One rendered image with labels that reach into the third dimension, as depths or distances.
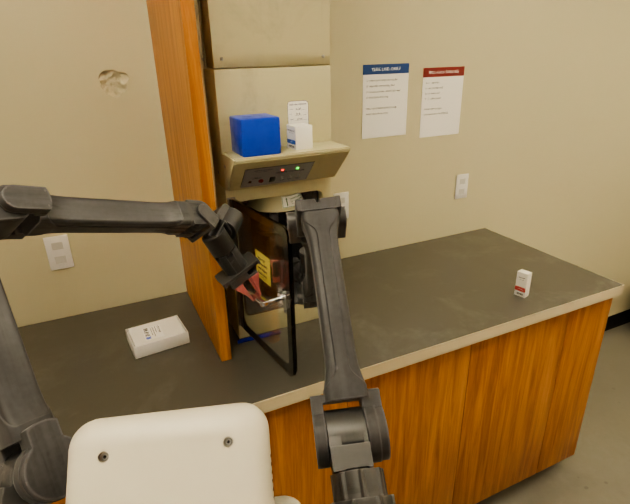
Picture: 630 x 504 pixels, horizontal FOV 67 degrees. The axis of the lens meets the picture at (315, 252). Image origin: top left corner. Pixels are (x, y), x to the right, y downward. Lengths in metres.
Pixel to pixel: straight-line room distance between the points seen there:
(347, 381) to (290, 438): 0.73
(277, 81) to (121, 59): 0.55
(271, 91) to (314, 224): 0.61
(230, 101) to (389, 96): 0.88
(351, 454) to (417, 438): 1.04
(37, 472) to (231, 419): 0.28
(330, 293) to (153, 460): 0.35
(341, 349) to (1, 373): 0.45
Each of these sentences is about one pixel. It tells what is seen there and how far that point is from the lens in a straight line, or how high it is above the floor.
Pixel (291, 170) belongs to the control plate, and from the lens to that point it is 1.28.
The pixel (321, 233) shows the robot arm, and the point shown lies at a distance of 0.77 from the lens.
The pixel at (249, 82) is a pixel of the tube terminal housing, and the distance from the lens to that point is 1.29.
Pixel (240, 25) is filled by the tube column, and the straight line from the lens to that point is 1.29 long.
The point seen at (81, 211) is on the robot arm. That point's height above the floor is 1.50.
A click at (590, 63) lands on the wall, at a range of 2.80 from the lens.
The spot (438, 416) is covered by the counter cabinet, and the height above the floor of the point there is 0.63.
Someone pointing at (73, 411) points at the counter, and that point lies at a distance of 1.37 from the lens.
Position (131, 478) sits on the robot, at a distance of 0.56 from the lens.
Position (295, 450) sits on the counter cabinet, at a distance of 1.46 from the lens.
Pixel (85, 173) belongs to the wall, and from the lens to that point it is 1.69.
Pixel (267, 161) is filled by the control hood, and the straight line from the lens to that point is 1.21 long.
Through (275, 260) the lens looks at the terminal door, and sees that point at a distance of 1.13.
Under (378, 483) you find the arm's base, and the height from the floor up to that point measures 1.23.
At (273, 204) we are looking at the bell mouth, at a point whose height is 1.34.
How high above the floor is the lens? 1.74
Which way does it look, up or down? 23 degrees down
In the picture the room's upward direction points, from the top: 1 degrees counter-clockwise
